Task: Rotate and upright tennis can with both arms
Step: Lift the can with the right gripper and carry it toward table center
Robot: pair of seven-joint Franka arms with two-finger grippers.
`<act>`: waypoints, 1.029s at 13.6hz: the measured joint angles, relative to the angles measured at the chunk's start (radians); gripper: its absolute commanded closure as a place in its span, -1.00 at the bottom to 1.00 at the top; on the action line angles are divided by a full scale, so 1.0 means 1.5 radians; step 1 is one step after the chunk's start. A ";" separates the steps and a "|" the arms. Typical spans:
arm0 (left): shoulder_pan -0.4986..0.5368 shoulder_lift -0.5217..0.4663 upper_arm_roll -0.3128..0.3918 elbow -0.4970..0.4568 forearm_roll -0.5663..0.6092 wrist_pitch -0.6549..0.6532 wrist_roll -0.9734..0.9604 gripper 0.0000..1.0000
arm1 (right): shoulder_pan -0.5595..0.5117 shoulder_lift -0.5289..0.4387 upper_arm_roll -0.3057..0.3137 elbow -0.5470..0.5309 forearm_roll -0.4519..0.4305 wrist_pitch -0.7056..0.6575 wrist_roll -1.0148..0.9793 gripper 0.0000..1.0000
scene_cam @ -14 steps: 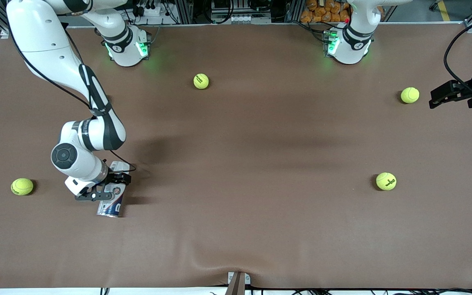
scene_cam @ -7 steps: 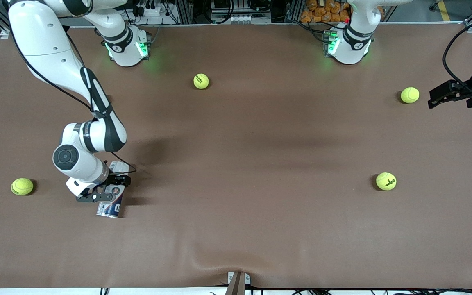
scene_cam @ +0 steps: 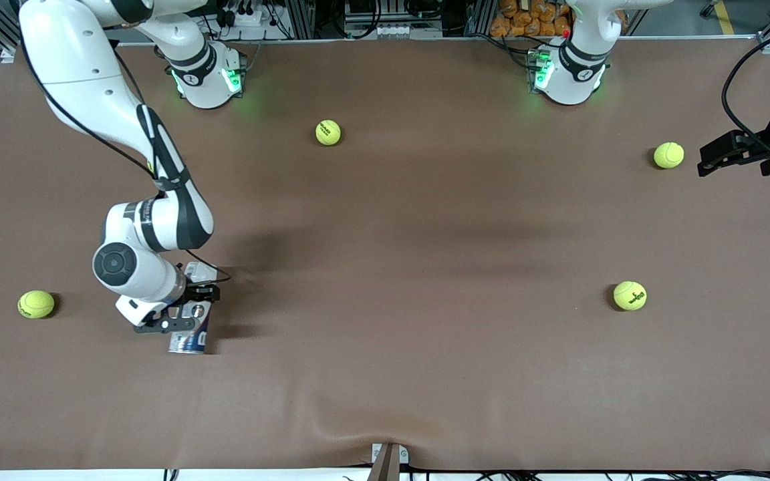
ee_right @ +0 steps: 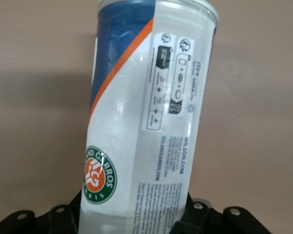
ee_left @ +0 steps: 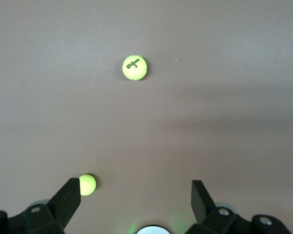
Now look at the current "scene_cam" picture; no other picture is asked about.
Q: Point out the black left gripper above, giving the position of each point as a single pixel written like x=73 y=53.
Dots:
x=761 y=151

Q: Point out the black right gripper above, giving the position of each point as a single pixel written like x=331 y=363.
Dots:
x=199 y=292

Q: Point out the white blue tennis ball can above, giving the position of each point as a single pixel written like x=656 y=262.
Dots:
x=191 y=342

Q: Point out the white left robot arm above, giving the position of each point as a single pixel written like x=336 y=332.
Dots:
x=575 y=73

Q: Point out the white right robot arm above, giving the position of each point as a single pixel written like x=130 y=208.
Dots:
x=91 y=80

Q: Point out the brown table mat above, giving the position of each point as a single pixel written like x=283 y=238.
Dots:
x=385 y=374

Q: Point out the orange bag pile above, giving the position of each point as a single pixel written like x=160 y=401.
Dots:
x=525 y=20

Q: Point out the brown wooden strip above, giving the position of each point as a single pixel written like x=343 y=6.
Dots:
x=385 y=469

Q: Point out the white power strip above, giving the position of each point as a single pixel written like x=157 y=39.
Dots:
x=251 y=19

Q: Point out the grey electronics rack unit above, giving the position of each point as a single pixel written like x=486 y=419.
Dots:
x=392 y=30

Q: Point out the small metal clamp bracket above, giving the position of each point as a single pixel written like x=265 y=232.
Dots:
x=377 y=454

